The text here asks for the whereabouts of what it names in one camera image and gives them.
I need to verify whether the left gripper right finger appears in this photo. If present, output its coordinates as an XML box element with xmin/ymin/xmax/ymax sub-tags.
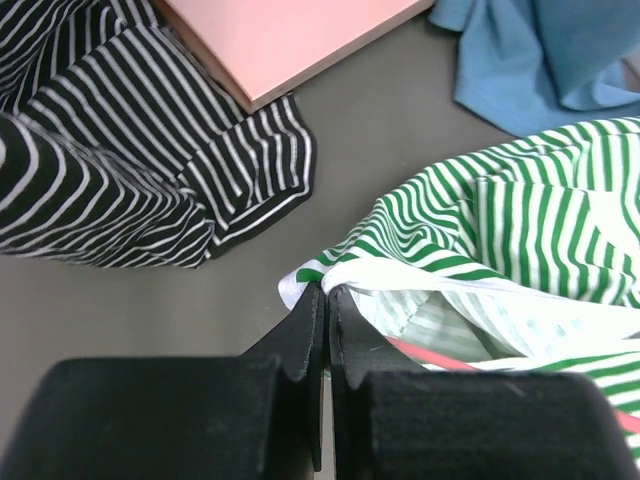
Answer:
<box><xmin>327</xmin><ymin>287</ymin><xmax>639</xmax><ymax>479</ymax></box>

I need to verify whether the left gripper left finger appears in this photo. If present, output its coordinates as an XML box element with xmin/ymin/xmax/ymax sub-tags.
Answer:
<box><xmin>1</xmin><ymin>284</ymin><xmax>325</xmax><ymax>479</ymax></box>

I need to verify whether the green white striped tank top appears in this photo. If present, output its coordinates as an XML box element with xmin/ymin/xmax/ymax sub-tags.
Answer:
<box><xmin>278</xmin><ymin>117</ymin><xmax>639</xmax><ymax>418</ymax></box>

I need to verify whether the pink wire hanger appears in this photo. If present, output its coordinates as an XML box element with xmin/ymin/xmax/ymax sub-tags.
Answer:
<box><xmin>386</xmin><ymin>336</ymin><xmax>639</xmax><ymax>434</ymax></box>

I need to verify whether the black white striped tank top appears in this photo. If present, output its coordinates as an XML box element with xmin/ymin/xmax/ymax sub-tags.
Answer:
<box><xmin>1</xmin><ymin>1</ymin><xmax>316</xmax><ymax>268</ymax></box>

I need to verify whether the blue tank top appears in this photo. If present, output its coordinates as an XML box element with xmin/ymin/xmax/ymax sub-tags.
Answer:
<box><xmin>429</xmin><ymin>1</ymin><xmax>639</xmax><ymax>137</ymax></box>

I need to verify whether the brown board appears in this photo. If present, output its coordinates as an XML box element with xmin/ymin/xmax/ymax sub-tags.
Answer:
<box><xmin>155</xmin><ymin>0</ymin><xmax>432</xmax><ymax>113</ymax></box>

